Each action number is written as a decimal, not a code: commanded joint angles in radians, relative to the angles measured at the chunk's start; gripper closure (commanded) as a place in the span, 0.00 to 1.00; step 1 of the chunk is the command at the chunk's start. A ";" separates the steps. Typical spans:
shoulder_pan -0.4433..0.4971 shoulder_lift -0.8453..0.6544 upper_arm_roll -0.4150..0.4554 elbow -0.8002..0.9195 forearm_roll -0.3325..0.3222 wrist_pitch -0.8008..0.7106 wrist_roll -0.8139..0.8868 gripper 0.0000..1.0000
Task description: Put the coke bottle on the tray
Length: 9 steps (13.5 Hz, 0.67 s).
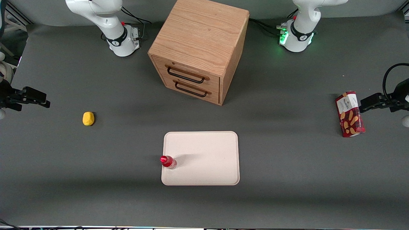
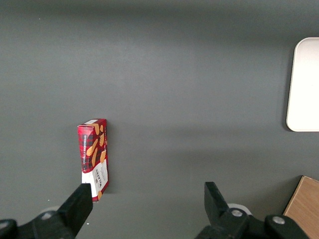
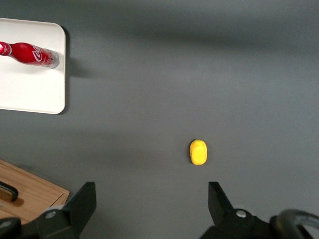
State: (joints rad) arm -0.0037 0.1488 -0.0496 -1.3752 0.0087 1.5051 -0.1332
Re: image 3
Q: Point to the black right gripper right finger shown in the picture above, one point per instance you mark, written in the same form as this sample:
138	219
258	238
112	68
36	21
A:
224	219

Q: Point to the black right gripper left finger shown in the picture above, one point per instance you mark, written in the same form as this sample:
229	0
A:
74	214

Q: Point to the red coke bottle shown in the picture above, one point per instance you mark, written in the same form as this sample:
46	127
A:
27	53

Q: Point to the beige rectangular tray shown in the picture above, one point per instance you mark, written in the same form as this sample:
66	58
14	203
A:
32	89

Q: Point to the wooden drawer cabinet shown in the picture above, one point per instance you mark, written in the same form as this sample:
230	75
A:
37	189

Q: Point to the wooden drawer front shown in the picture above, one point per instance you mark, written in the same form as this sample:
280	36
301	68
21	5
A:
35	191

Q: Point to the yellow lemon toy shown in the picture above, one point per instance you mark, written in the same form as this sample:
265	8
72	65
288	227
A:
199	153

